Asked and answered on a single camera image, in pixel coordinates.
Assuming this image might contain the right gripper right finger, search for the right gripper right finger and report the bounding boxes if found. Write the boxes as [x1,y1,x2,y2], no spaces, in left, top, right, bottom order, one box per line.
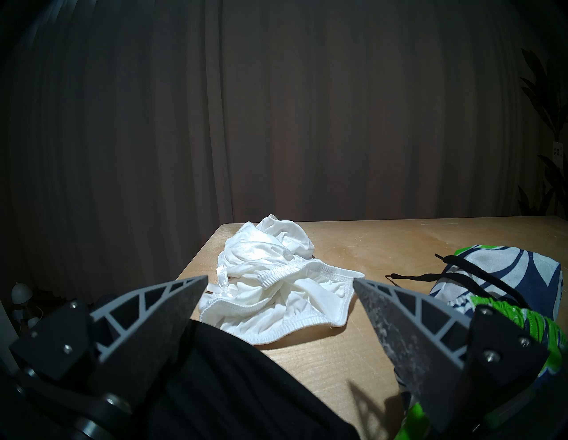
[354,278,550,433]

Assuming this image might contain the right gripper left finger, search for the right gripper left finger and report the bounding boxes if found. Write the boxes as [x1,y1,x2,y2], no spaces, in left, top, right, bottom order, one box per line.
[9,275,209,413]

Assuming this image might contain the black garment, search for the black garment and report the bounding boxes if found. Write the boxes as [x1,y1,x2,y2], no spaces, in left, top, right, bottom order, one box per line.
[146,320,360,440]

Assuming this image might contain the navy green leaf print shorts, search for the navy green leaf print shorts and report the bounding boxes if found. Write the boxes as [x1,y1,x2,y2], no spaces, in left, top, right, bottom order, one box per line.
[385,245,568,440]

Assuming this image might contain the white satin garment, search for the white satin garment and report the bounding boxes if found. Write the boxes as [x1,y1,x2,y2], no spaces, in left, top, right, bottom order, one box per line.
[197,215,365,346]

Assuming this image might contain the light wooden table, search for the light wooden table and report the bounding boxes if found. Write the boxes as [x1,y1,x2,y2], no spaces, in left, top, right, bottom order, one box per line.
[177,216,568,440]

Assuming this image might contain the white mushroom lamp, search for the white mushroom lamp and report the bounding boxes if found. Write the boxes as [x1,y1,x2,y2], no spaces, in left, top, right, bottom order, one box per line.
[10,283,43,330]

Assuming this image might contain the long grey curtain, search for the long grey curtain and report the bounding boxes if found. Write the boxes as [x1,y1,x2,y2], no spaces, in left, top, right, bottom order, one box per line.
[0,0,568,306]

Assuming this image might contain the potted plant with paper tag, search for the potted plant with paper tag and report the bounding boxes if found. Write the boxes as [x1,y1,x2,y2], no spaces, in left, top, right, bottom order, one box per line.
[517,48,568,217]

